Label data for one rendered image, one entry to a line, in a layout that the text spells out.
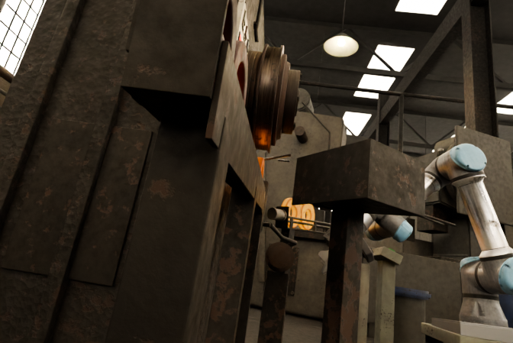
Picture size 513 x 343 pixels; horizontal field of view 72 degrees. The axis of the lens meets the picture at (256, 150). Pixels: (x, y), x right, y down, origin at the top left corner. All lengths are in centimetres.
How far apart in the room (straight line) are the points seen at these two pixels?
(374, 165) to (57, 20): 109
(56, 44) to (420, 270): 335
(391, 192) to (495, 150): 451
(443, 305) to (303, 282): 132
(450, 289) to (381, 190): 315
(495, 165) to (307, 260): 264
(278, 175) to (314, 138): 62
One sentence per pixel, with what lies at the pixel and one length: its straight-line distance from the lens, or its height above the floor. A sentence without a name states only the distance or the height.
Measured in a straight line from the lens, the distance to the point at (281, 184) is 424.
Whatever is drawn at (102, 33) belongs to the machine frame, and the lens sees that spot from 130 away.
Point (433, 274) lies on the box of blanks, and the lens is 384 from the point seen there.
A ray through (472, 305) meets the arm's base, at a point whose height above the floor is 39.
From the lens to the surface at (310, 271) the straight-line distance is 404.
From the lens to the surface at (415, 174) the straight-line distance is 96.
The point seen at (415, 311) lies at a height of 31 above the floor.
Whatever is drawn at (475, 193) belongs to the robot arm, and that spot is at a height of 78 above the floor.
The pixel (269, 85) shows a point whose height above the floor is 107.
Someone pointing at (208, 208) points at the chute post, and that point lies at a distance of 30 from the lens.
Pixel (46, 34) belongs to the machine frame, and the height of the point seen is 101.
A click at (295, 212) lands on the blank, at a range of 191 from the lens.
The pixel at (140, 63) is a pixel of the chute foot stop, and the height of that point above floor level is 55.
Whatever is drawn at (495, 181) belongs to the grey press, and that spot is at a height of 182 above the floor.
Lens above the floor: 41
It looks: 18 degrees up
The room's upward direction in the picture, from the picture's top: 9 degrees clockwise
